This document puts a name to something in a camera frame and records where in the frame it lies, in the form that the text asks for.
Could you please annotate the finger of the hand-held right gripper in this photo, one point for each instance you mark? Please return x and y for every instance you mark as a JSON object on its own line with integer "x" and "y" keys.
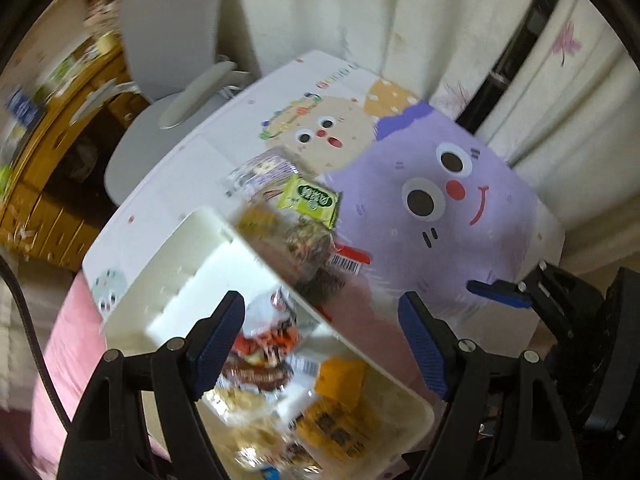
{"x": 500, "y": 294}

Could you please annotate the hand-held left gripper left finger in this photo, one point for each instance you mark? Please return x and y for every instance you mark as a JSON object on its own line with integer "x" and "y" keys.
{"x": 220, "y": 342}

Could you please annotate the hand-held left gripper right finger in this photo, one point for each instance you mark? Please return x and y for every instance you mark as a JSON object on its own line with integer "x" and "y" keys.
{"x": 422, "y": 347}

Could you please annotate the chocolate pastry packet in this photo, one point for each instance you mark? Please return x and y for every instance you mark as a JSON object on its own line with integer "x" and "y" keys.
{"x": 255, "y": 375}

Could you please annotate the red cookie packet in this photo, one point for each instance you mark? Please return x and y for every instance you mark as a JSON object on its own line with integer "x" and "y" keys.
{"x": 267, "y": 330}

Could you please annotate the clear pale pastry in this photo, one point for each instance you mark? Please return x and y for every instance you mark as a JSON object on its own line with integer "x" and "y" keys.
{"x": 245, "y": 412}

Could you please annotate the white plastic box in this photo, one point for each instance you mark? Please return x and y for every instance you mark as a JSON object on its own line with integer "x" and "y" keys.
{"x": 200, "y": 260}

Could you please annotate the yellow orange snack packet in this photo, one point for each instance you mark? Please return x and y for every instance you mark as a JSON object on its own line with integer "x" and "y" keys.
{"x": 335, "y": 410}

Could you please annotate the clear packet red label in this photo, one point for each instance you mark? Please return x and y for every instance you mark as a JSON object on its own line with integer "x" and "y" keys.
{"x": 312, "y": 247}

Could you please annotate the green snack packet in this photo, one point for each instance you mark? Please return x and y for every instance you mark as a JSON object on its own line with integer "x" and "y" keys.
{"x": 310, "y": 200}

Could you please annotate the clear floral snack packet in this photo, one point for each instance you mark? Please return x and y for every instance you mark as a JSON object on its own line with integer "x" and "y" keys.
{"x": 260, "y": 170}

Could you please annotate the pink bedspread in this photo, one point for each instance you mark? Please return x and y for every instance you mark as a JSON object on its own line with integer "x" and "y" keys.
{"x": 55, "y": 360}

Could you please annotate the cartoon printed tablecloth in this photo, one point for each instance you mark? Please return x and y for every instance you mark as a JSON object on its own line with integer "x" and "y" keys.
{"x": 400, "y": 160}

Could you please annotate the wooden shelf unit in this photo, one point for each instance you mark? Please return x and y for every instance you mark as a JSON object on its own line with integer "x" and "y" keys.
{"x": 60, "y": 170}

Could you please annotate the blue gift bag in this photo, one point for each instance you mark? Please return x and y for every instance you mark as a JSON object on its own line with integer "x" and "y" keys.
{"x": 22, "y": 107}

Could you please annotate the grey office chair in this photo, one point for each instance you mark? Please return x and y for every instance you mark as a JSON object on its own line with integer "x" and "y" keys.
{"x": 170, "y": 35}

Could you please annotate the white floral curtain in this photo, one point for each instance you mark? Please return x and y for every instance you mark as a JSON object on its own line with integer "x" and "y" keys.
{"x": 350, "y": 10}

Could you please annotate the yellow mug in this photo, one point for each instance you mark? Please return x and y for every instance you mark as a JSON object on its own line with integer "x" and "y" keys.
{"x": 106, "y": 41}

